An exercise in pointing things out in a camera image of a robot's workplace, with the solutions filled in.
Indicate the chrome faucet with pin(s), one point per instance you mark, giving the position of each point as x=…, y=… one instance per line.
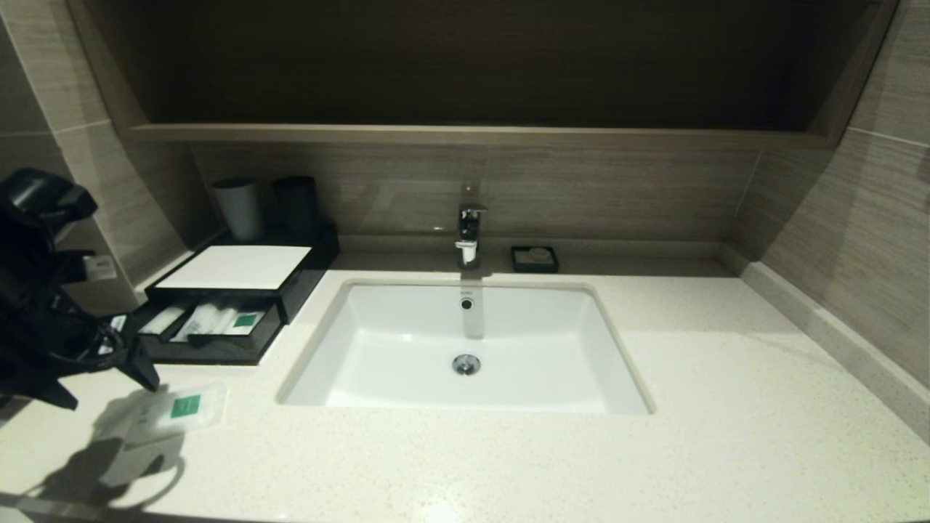
x=470, y=225

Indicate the pale grey cup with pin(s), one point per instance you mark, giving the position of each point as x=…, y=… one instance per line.
x=237, y=209

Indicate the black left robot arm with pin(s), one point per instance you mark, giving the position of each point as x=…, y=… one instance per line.
x=29, y=247

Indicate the chrome drain stopper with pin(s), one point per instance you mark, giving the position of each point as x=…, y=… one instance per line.
x=466, y=364

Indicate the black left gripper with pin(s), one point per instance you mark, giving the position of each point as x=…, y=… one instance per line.
x=58, y=349

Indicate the narrow white wrapped packet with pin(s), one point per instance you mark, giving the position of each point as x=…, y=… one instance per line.
x=227, y=318

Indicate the black pull-out drawer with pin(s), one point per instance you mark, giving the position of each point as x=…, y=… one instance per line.
x=247, y=350

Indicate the small clear green-label sachet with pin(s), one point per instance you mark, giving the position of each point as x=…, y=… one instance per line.
x=185, y=407

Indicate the black drawer box housing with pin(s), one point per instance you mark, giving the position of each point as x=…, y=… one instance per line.
x=303, y=288

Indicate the white ceramic sink basin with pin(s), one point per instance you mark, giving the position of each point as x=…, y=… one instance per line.
x=523, y=349

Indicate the black cup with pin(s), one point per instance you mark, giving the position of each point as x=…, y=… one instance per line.
x=294, y=209

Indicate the wide white wrapped packet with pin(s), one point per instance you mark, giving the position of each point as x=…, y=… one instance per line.
x=163, y=319

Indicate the wooden wall shelf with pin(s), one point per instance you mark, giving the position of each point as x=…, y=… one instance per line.
x=472, y=134

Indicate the white paper card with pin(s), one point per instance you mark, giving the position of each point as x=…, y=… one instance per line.
x=240, y=266

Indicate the flat white green-label packet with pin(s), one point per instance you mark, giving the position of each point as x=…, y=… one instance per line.
x=247, y=320

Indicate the round beige soap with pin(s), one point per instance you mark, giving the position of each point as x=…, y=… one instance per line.
x=539, y=254

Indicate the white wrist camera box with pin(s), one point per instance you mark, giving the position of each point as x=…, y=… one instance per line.
x=99, y=268

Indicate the black soap dish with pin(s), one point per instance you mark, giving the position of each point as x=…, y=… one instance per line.
x=517, y=267

